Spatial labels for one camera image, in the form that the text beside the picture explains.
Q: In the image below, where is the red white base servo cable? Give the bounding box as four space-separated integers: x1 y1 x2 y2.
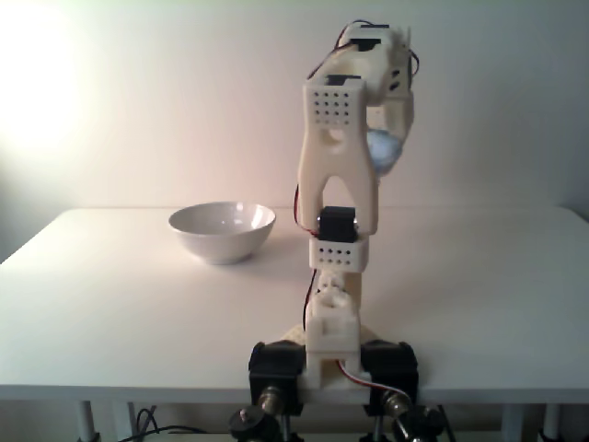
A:
338 358 386 392

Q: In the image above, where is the red elbow servo cable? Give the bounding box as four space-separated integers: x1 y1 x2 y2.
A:
293 182 319 238

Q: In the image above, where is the black table clamp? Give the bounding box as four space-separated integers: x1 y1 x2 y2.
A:
248 339 308 442
361 339 421 442

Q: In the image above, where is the white ceramic bowl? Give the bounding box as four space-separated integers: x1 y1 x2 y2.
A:
167 201 277 266

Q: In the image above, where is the black looped cable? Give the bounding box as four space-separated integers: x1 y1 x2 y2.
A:
131 404 203 438

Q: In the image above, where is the white table leg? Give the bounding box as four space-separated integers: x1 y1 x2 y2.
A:
76 400 101 442
501 404 522 442
538 404 560 442

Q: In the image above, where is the skyblue plush doll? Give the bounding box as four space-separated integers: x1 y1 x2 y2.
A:
367 129 407 177

